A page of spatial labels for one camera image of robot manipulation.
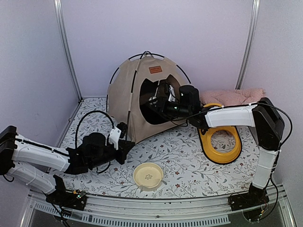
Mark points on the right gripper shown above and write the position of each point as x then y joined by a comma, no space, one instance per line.
162,110

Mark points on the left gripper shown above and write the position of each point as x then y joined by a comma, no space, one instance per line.
124,150

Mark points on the beige pet tent fabric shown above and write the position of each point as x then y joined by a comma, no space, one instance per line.
148,123

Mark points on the yellow double bowl holder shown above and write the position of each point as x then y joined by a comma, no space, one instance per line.
221,145

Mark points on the black tent pole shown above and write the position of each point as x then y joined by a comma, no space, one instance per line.
148,53
120,96

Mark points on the pink checkered cushion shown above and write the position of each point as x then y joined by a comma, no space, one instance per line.
232,97

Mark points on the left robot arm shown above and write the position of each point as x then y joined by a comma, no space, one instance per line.
18,155

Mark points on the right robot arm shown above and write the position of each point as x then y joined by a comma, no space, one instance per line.
261,115

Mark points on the white pompom tent toy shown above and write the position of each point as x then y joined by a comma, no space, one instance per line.
155,91

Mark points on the cream paw print bowl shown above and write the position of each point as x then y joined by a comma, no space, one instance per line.
148,176

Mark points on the floral table mat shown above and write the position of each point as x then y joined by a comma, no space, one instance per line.
187,172

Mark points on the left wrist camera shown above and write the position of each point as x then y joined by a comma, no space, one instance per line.
117,133

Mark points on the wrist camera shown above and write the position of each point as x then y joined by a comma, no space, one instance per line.
169,91
117,133

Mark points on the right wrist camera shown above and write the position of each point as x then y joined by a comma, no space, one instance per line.
169,91

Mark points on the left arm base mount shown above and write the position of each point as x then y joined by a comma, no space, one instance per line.
67,199

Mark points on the front aluminium rail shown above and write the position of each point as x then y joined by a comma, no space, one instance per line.
215,211

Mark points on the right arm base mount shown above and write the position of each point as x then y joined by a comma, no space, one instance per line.
248,201

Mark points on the right aluminium frame post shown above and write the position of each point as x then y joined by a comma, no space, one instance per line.
249,42

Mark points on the aluminium frame post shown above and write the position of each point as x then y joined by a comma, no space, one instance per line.
67,52
249,42

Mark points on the left aluminium frame post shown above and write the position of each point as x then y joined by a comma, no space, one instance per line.
67,52

